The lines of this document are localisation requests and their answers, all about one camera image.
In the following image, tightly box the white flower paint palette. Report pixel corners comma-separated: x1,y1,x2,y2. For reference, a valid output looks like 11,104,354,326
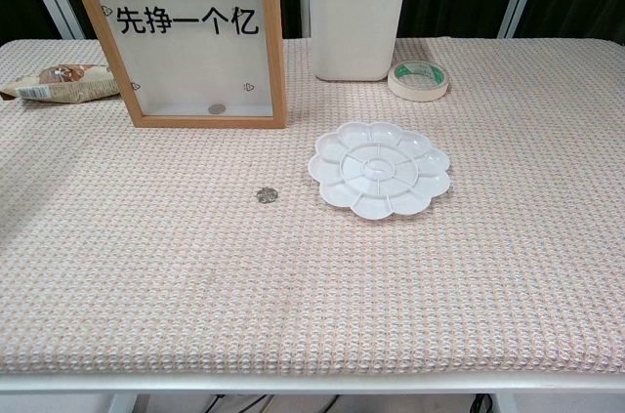
307,121,451,223

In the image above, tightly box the pink woven tablecloth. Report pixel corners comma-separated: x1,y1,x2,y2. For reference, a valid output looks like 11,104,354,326
0,36,625,376

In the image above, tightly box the brown snack packet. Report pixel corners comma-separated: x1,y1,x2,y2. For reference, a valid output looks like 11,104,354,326
0,62,123,104

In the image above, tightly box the white square trash bin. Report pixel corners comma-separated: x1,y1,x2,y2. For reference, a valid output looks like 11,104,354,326
308,0,407,83

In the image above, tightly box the wooden frame money box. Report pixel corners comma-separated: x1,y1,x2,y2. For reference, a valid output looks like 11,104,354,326
63,0,288,130

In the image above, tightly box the beige masking tape roll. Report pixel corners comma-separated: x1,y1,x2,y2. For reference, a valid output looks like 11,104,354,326
388,62,451,103

